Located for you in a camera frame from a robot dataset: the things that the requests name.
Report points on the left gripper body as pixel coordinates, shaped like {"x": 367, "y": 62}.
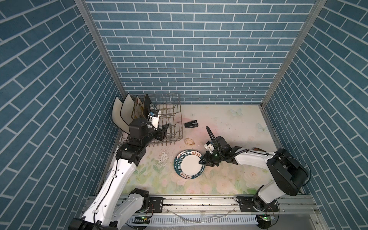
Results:
{"x": 151, "y": 134}

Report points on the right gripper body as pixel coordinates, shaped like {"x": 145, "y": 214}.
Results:
{"x": 214, "y": 158}

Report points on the black square plate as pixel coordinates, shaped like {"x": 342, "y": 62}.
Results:
{"x": 147, "y": 106}

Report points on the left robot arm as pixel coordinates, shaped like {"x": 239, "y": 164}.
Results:
{"x": 104, "y": 213}

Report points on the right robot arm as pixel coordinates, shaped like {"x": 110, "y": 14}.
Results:
{"x": 288, "y": 174}

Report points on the floral square plate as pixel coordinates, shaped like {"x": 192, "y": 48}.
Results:
{"x": 137, "y": 111}

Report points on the white square plate inner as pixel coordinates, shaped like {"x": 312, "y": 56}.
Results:
{"x": 127, "y": 109}

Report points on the white square plate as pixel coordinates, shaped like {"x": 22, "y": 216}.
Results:
{"x": 127, "y": 109}
{"x": 116, "y": 116}

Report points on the white square plate outer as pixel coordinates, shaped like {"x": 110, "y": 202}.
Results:
{"x": 116, "y": 116}

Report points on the black stapler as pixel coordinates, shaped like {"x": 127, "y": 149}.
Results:
{"x": 191, "y": 124}

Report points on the brown striped cylinder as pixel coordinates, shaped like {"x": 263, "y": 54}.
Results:
{"x": 258, "y": 149}

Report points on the right base circuit board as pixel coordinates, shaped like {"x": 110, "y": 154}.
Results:
{"x": 265, "y": 218}

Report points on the base circuit board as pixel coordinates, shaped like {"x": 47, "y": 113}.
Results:
{"x": 265, "y": 218}
{"x": 141, "y": 220}

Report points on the left base circuit board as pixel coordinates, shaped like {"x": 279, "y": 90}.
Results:
{"x": 141, "y": 220}

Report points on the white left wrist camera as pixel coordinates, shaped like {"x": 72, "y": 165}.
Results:
{"x": 153, "y": 117}

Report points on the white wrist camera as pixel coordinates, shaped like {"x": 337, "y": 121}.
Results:
{"x": 209, "y": 146}
{"x": 153, "y": 117}

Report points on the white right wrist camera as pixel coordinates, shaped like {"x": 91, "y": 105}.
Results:
{"x": 209, "y": 146}

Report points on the grey wire dish rack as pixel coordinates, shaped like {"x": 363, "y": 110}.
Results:
{"x": 170, "y": 107}

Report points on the aluminium mounting rail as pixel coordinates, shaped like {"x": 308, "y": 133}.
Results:
{"x": 295, "y": 212}

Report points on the white cable duct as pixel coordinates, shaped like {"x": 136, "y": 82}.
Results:
{"x": 193, "y": 220}

